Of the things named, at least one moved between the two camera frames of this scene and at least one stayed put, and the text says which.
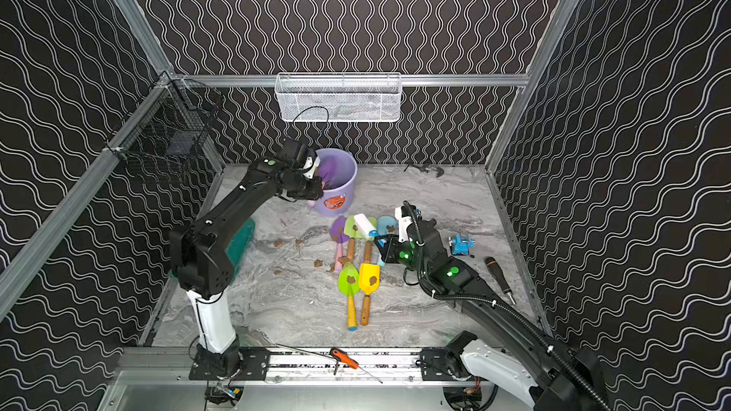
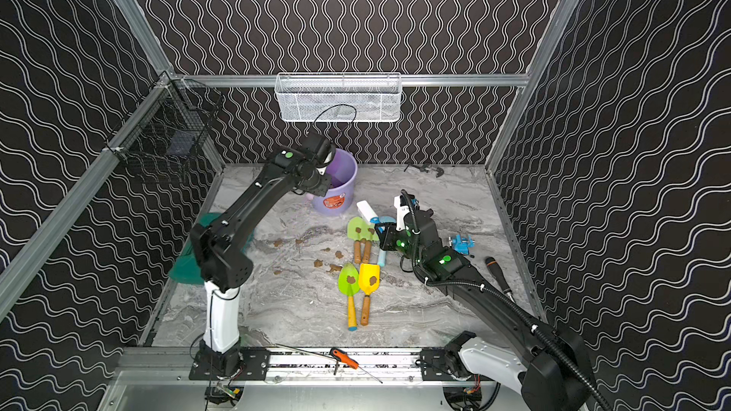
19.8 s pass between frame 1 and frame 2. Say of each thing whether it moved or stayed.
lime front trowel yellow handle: stayed
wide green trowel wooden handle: moved
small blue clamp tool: stayed
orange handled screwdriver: stayed
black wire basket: stayed
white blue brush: moved
